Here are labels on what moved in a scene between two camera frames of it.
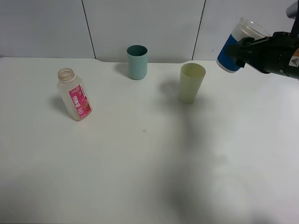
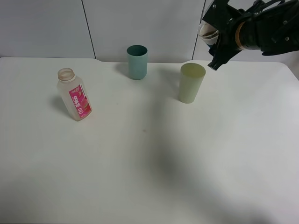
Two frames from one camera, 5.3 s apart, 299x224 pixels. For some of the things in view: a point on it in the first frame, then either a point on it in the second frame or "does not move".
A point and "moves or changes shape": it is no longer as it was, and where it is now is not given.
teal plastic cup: [137, 55] does not move
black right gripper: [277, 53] → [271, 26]
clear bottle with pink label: [74, 94] does not move
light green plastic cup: [191, 75] does not move
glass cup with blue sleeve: [243, 28] moves or changes shape
